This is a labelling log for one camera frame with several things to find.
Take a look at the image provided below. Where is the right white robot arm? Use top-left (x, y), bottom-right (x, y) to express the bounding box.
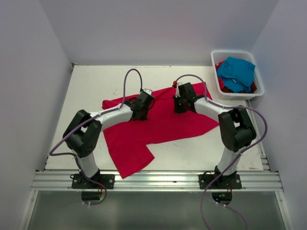
top-left (173, 81), bottom-right (257, 189)

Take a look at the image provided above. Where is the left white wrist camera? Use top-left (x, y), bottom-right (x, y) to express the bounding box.
top-left (142, 89), bottom-right (153, 95)

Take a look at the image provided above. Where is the aluminium mounting rail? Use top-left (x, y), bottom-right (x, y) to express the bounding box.
top-left (31, 170), bottom-right (283, 192)

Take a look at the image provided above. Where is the blue t shirt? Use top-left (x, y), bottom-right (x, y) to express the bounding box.
top-left (219, 57), bottom-right (255, 93)

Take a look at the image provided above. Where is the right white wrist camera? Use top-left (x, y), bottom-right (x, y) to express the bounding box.
top-left (172, 80), bottom-right (182, 98)

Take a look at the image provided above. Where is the dark red t shirt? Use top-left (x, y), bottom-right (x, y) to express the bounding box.
top-left (219, 82), bottom-right (257, 94)

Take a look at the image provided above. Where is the white plastic basket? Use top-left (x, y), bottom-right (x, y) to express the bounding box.
top-left (211, 50), bottom-right (265, 100)

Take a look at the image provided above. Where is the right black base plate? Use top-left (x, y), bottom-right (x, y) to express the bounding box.
top-left (198, 173), bottom-right (242, 190)

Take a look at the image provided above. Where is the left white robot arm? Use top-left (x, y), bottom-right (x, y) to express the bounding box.
top-left (63, 90), bottom-right (155, 188)

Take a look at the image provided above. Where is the crimson red t shirt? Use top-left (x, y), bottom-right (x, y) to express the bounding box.
top-left (103, 87), bottom-right (219, 178)

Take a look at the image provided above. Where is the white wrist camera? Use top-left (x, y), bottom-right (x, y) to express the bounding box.
top-left (142, 89), bottom-right (153, 95)
top-left (172, 80), bottom-right (182, 98)

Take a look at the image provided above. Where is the bright red t shirt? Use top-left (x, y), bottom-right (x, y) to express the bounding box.
top-left (215, 61), bottom-right (225, 90)

